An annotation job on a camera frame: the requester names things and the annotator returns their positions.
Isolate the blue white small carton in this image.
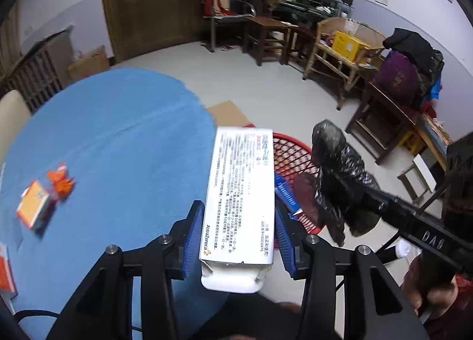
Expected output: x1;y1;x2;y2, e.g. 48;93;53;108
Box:
274;173;302;220

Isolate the long white medicine box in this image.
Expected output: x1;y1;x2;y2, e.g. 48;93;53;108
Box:
199;127;275;294

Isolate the black plastic bag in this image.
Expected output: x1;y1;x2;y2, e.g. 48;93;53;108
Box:
311;120;380;247

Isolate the orange packet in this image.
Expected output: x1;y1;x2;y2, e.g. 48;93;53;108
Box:
46;163;74;201

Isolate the orange cream small box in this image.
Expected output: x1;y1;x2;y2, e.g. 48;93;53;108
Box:
16;180;51;230

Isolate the red plastic bag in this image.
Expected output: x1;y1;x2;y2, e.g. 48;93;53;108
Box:
294;172;321;226

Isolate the red plastic trash basket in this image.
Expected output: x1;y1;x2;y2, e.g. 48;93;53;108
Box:
243;123;326;236

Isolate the person's right hand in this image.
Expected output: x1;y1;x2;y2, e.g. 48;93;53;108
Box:
401;255;472;319

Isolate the blue round table cloth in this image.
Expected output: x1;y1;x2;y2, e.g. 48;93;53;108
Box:
0;68;231;340

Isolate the flat cardboard under basket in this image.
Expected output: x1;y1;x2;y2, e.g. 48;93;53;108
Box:
207;101;254;127

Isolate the wicker armchair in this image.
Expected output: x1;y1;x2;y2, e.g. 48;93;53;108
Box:
302;17;385;110

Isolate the orange white tissue box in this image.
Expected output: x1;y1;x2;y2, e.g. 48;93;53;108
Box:
0;243;17;299

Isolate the yellow cardboard box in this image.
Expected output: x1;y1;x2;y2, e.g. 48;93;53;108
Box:
331;31;370;62

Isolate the dark wooden stool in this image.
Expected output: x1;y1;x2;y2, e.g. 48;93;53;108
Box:
242;16;290;67

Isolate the cream leather sofa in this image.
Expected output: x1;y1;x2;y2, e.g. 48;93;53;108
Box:
0;89;31;163

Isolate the grey wooden crib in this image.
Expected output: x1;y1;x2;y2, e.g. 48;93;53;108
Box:
1;27;74;114

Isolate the chair with red cloth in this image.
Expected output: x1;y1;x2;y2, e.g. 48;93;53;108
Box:
201;0;257;53

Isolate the cardboard box by wall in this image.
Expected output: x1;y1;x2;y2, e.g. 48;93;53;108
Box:
67;45;110;82

